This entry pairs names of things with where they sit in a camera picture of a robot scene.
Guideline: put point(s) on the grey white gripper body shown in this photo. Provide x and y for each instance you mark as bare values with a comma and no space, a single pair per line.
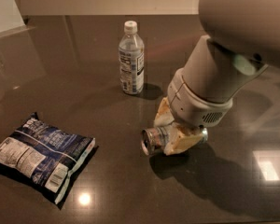
194,104

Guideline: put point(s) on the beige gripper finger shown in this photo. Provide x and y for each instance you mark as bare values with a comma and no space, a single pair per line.
182,138
164,116

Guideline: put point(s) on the silver blue redbull can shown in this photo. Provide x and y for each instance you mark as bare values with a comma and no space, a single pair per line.
154,139

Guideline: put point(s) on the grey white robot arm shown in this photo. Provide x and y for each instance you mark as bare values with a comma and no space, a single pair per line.
242,38

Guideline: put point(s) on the clear plastic water bottle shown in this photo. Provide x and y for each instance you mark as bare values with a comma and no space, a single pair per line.
131,59

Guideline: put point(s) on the dark blue snack bag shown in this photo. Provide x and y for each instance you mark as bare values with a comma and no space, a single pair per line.
45,154

